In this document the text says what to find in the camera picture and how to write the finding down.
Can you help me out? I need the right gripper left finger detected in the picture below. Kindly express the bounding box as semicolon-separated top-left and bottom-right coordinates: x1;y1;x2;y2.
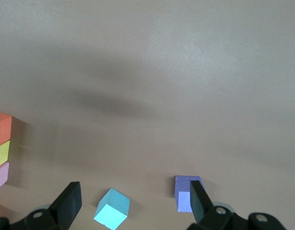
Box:
0;181;83;230

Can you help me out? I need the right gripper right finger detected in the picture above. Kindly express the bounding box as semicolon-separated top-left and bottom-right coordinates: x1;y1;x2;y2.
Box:
187;179;288;230

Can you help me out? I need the pink foam cube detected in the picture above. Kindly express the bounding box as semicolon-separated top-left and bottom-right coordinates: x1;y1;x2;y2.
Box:
0;161;10;193

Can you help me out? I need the yellow foam cube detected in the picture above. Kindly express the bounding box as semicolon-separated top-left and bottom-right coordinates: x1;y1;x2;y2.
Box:
0;139;11;171

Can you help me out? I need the orange foam cube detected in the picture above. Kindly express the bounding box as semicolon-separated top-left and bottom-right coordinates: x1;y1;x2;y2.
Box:
0;109;13;147

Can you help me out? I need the purple foam cube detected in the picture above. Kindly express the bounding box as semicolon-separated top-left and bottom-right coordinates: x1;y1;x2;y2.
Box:
174;175;207;213

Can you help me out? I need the light blue foam cube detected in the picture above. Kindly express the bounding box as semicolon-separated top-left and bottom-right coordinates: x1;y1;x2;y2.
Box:
93;187;131;230

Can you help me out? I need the paper table cover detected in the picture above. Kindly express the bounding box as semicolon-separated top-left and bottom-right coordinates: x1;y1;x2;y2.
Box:
0;0;295;230

